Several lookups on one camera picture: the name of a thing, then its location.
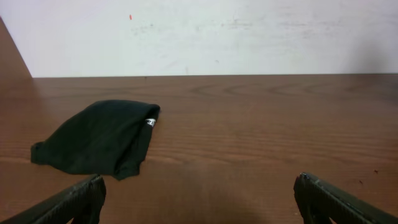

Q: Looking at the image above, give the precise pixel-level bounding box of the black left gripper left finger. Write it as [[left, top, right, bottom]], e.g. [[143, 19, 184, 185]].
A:
[[1, 174, 106, 224]]

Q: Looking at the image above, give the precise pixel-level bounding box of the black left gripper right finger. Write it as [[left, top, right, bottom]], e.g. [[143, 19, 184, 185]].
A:
[[294, 172, 397, 224]]

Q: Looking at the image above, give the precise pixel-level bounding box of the folded black cloth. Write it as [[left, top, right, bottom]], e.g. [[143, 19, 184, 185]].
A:
[[30, 100, 160, 180]]

